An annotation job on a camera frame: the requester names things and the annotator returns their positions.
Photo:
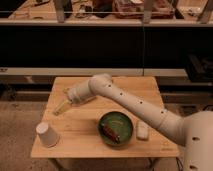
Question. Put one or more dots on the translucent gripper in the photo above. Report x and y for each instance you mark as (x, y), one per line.
(62, 107)

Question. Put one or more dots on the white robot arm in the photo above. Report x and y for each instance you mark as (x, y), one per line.
(194, 132)

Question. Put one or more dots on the green ceramic bowl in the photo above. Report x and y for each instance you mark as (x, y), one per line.
(120, 123)

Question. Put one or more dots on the red sausage in bowl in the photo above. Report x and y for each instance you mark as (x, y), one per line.
(110, 133)

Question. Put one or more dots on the white plastic bottle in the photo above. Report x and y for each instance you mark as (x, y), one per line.
(78, 95)

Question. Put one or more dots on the long workbench shelf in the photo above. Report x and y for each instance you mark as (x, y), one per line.
(12, 71)

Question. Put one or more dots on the white sponge block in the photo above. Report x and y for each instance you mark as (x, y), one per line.
(142, 131)

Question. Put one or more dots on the black equipment box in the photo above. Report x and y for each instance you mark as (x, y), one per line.
(199, 69)

